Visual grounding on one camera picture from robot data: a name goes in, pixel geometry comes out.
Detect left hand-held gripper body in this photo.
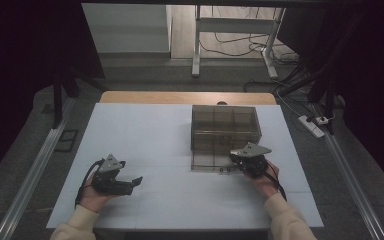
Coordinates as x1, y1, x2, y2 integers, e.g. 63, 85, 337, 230
91, 153, 134, 196

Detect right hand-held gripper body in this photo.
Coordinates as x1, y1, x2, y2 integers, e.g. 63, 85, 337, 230
229, 142, 273, 179

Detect tinted plastic drawer box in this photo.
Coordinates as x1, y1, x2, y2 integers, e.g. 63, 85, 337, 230
190, 104, 263, 174

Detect person's left hand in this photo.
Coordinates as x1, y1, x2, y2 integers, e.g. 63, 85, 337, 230
78, 173, 121, 214

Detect person's right hand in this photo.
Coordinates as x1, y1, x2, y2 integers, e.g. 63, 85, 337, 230
246, 159, 281, 201

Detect white foam board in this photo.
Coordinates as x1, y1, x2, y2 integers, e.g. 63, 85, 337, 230
46, 102, 325, 231

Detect white power strip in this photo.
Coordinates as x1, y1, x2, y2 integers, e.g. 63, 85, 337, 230
297, 114, 326, 139

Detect wooden table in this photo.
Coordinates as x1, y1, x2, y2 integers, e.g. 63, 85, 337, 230
99, 90, 278, 106

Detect black metal stand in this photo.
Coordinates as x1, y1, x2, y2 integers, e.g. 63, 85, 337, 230
275, 49, 349, 136
51, 64, 108, 130

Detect dark curtain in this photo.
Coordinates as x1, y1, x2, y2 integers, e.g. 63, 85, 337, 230
275, 0, 384, 198
0, 0, 106, 189

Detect white cabinet panel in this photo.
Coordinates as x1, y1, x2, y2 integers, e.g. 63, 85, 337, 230
81, 3, 173, 55

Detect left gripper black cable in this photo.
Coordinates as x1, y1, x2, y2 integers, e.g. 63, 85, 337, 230
74, 158, 106, 207

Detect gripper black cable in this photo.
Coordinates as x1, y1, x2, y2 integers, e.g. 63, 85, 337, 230
74, 158, 106, 207
263, 162, 288, 202

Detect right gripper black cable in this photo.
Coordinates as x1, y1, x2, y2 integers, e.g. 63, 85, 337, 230
263, 162, 288, 202

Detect white floor cable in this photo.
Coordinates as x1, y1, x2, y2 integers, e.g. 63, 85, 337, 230
275, 90, 304, 118

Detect aluminium floor rail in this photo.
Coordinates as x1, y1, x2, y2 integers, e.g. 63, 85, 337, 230
0, 97, 77, 240
312, 103, 384, 240

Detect black floor cables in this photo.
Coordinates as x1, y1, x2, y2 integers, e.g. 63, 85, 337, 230
198, 31, 301, 94

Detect white metal desk frame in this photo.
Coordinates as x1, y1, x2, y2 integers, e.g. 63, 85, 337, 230
191, 4, 287, 80

